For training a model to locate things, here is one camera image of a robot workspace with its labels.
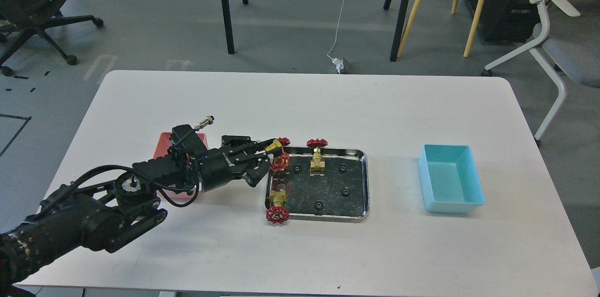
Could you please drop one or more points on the brass valve top middle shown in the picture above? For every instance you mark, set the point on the brass valve top middle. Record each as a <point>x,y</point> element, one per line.
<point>316,163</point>

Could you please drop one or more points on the brass valve red handwheel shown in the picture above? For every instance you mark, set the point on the brass valve red handwheel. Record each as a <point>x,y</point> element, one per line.
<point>281,159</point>

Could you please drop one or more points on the small black gear bottom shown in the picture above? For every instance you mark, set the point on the small black gear bottom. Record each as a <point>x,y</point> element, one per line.
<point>318,205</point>

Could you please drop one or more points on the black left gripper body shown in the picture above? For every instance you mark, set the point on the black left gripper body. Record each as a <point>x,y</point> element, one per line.
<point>207,168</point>

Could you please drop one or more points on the brass valve top left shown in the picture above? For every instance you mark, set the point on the brass valve top left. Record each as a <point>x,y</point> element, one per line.
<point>283,141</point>

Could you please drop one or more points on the brass valve bottom left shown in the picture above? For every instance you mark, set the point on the brass valve bottom left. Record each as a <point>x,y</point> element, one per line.
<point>276,211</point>

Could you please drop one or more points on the black office chair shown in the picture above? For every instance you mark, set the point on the black office chair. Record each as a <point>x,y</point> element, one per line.
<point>30,17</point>

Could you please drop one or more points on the grey white office chair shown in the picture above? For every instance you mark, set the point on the grey white office chair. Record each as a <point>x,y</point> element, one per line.
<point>567,38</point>

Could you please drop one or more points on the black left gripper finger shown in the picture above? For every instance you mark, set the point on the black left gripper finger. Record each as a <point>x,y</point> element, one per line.
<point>232,145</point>
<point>256,172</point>

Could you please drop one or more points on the blue plastic box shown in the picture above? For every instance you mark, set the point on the blue plastic box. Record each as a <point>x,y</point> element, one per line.
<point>449,179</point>

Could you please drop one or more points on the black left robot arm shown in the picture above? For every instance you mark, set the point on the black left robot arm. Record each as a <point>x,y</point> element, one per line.
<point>109,206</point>

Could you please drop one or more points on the stainless steel tray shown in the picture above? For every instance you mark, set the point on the stainless steel tray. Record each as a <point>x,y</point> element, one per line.
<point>303,190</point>

